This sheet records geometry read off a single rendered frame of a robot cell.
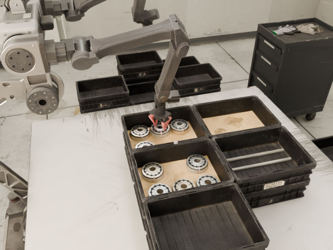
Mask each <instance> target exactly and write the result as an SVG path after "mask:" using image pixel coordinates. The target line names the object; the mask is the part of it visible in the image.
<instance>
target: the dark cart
mask: <svg viewBox="0 0 333 250"><path fill-rule="evenodd" d="M304 23H306V24H313V25H314V26H317V25H319V26H321V28H322V29H323V32H319V33H315V34H308V33H302V32H301V33H299V32H296V33H295V34H280V35H276V34H274V33H273V32H272V31H275V30H278V27H280V26H283V27H285V26H286V25H287V24H288V25H289V26H288V27H290V26H293V28H294V27H296V26H297V25H301V24H304ZM332 83H333V26H331V25H329V24H327V23H325V22H323V21H321V20H319V19H317V18H315V17H314V18H305V19H296V20H288V21H279V22H270V23H261V24H258V28H257V34H256V40H255V46H254V51H253V57H252V62H251V68H250V74H249V80H248V86H247V87H251V86H257V87H258V88H259V89H260V90H261V91H262V92H263V93H264V94H265V95H266V96H267V97H268V98H269V99H270V100H271V101H272V102H273V103H274V104H275V105H276V106H277V107H278V108H279V109H280V110H281V111H282V112H283V113H284V114H285V115H286V116H287V117H288V118H290V117H295V116H300V115H306V117H305V118H306V119H307V120H308V121H311V120H312V119H313V118H314V117H315V116H316V112H321V111H323V108H324V105H325V103H326V100H327V97H328V94H329V91H330V88H331V85H332Z"/></svg>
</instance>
